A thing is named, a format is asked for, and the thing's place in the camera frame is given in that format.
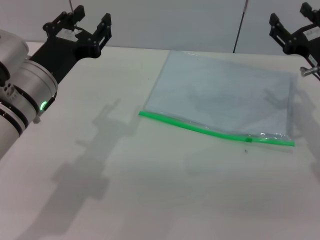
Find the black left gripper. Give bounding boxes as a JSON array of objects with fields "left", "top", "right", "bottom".
[{"left": 29, "top": 4, "right": 112, "bottom": 85}]

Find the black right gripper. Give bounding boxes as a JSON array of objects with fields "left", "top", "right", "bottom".
[{"left": 268, "top": 2, "right": 320, "bottom": 81}]

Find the clear document bag green zip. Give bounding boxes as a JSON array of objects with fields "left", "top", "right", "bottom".
[{"left": 138, "top": 49, "right": 299, "bottom": 148}]

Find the silver right wrist connector plug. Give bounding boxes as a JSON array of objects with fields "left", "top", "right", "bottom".
[{"left": 299, "top": 64, "right": 320, "bottom": 77}]

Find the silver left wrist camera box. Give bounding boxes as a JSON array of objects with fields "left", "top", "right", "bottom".
[{"left": 0, "top": 28, "right": 30, "bottom": 87}]

